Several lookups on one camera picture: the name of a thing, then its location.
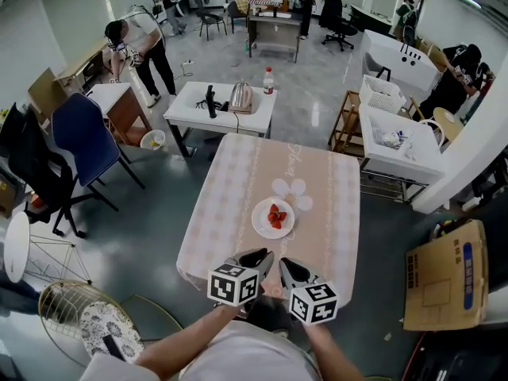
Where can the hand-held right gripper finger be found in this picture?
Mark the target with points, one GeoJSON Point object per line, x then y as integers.
{"type": "Point", "coordinates": [310, 274]}
{"type": "Point", "coordinates": [285, 272]}

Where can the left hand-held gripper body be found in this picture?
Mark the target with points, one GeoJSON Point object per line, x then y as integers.
{"type": "Point", "coordinates": [232, 286]}

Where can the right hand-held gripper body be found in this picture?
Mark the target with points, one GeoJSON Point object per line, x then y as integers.
{"type": "Point", "coordinates": [313, 304]}

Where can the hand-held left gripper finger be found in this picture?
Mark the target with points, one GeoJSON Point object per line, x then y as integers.
{"type": "Point", "coordinates": [240, 255]}
{"type": "Point", "coordinates": [268, 264]}

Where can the white round plate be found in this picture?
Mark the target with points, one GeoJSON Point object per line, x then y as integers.
{"type": "Point", "coordinates": [260, 224]}

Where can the person's right forearm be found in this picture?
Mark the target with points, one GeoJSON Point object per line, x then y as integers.
{"type": "Point", "coordinates": [329, 355]}

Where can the person's left forearm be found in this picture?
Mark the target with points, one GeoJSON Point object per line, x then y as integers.
{"type": "Point", "coordinates": [182, 347]}

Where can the table with pink tablecloth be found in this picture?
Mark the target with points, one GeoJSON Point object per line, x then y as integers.
{"type": "Point", "coordinates": [329, 212]}

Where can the person's white shirt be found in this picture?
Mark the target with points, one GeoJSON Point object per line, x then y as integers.
{"type": "Point", "coordinates": [250, 359]}

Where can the brown cardboard box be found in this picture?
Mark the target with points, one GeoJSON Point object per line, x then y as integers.
{"type": "Point", "coordinates": [440, 280]}

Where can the black smartphone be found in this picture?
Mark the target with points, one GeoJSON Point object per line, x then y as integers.
{"type": "Point", "coordinates": [113, 347]}

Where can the floral seat cushion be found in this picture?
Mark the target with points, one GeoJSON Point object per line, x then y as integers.
{"type": "Point", "coordinates": [99, 324]}

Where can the white waste bin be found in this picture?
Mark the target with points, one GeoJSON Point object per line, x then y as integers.
{"type": "Point", "coordinates": [152, 140]}

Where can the wooden shelf rack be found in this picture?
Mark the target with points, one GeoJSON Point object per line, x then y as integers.
{"type": "Point", "coordinates": [345, 121]}

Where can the steel kettle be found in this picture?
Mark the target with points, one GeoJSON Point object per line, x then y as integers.
{"type": "Point", "coordinates": [240, 97]}

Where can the white sink table with rack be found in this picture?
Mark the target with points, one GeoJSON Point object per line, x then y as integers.
{"type": "Point", "coordinates": [424, 149]}

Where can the red-capped plastic bottle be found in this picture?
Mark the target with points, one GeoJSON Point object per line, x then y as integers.
{"type": "Point", "coordinates": [268, 82]}

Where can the brown white-topped side desk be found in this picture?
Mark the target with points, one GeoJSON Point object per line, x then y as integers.
{"type": "Point", "coordinates": [127, 109]}

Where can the white perforated basket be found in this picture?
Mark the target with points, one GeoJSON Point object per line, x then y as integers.
{"type": "Point", "coordinates": [381, 93]}

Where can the blue chair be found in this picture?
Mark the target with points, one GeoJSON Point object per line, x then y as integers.
{"type": "Point", "coordinates": [83, 141]}

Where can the round wooden chair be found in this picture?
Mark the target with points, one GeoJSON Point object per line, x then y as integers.
{"type": "Point", "coordinates": [448, 121]}

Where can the black office chair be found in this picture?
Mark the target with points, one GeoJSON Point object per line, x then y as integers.
{"type": "Point", "coordinates": [39, 181]}

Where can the round white side table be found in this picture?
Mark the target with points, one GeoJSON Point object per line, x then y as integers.
{"type": "Point", "coordinates": [18, 248]}

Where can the grey desk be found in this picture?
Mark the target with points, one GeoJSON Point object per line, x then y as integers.
{"type": "Point", "coordinates": [274, 30]}

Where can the white counter with black holes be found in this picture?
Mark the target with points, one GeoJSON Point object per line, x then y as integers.
{"type": "Point", "coordinates": [391, 56]}

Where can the black metal chair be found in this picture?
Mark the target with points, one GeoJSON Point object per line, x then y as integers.
{"type": "Point", "coordinates": [212, 22]}

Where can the black swivel chair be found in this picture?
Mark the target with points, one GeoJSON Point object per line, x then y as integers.
{"type": "Point", "coordinates": [341, 32]}

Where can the long light wooden desk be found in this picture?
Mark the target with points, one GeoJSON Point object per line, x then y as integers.
{"type": "Point", "coordinates": [79, 70]}

